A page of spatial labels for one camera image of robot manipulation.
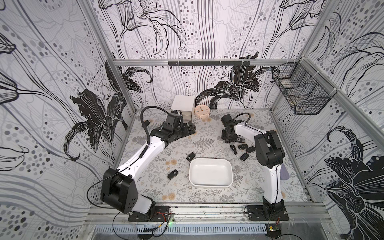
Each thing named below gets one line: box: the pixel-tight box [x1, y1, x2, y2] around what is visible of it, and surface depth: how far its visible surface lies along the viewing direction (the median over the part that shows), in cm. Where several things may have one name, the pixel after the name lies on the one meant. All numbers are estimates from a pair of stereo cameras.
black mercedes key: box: [230, 144, 238, 155], surface depth 97 cm
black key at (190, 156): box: [186, 152, 196, 162], surface depth 95 cm
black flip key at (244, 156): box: [240, 152, 250, 161], surface depth 93 cm
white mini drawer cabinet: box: [171, 94, 196, 123], surface depth 110 cm
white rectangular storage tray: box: [189, 158, 234, 188], surface depth 87 cm
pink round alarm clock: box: [194, 104, 211, 120], surface depth 117 cm
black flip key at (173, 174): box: [167, 169, 179, 180], surface depth 88 cm
